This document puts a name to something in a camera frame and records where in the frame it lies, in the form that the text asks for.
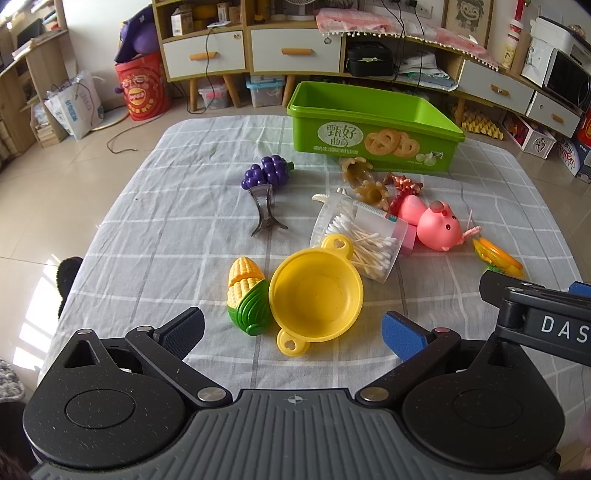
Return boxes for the toy corn cob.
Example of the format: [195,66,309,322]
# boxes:
[226,257,271,336]

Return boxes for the pink pig toy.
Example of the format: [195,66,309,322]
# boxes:
[389,194,465,252]

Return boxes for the dark fuzzy slipper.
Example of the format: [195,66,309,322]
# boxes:
[55,256,84,319]

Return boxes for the small pink box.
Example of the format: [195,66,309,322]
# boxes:
[399,222,419,256]

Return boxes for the long wooden cabinet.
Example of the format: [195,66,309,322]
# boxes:
[151,0,583,139]

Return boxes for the pink fringed cloth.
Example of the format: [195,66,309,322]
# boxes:
[315,8,502,70]

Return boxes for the white box of toys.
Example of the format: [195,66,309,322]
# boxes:
[501,111,557,160]

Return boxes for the clear cotton swab jar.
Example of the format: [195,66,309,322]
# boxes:
[309,193,409,282]

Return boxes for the amber hair claw clip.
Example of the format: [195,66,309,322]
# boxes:
[339,156,374,188]
[353,181,393,206]

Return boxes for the black case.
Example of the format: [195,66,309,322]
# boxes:
[346,41,395,77]

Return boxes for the white desk fan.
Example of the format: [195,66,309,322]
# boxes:
[277,0,319,20]

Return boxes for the blue-lidded clear storage bin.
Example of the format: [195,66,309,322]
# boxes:
[246,76,286,108]

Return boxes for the beige starfish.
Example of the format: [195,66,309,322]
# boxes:
[312,187,356,208]

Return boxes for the framed cartoon picture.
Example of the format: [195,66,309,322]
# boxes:
[442,0,494,44]

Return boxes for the purple plush toy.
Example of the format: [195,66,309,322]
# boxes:
[114,4,162,64]

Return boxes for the white cabinet drawer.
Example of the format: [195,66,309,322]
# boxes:
[163,31,246,79]
[250,28,342,73]
[526,91,581,138]
[458,60,535,116]

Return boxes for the grey hair claw clip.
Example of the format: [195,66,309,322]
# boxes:
[248,183,289,238]

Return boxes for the yellow egg cartons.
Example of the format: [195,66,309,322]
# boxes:
[462,104,504,139]

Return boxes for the red printed bucket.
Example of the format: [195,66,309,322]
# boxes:
[115,52,171,121]

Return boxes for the yellow toy pot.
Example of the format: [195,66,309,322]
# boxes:
[268,234,365,357]

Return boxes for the purple toy grapes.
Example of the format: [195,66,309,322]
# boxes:
[240,155,295,190]

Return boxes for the black power cable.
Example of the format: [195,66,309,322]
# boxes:
[187,25,227,114]

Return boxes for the black microwave oven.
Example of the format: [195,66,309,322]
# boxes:
[542,48,591,112]

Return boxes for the pile of papers and cloths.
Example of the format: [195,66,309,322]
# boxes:
[398,51,458,90]

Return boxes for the white shopping bag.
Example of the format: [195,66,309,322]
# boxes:
[45,70,106,140]

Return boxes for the red gift box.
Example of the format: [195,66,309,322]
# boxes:
[573,111,591,148]

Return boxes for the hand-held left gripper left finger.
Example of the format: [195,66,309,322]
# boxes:
[62,307,232,411]

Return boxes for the yellow and orange toy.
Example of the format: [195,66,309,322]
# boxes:
[472,236,527,279]

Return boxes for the green plastic box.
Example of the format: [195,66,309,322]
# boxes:
[286,81,465,175]

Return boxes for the red and white tall tube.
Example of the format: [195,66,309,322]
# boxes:
[503,0,527,70]

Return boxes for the wooden bookshelf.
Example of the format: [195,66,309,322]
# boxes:
[0,0,70,153]

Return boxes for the blue and white carton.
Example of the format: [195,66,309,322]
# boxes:
[556,138,591,178]

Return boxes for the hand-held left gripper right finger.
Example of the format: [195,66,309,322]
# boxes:
[356,311,525,402]

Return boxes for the small white carton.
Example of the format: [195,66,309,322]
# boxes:
[171,9,195,37]

